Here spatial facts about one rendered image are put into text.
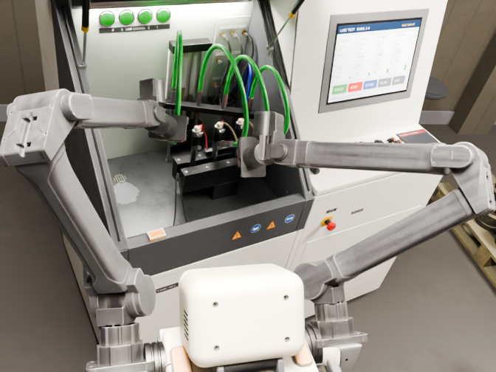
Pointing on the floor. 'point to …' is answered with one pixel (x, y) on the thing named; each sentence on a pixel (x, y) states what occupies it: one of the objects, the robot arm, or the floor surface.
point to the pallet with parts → (480, 232)
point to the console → (342, 242)
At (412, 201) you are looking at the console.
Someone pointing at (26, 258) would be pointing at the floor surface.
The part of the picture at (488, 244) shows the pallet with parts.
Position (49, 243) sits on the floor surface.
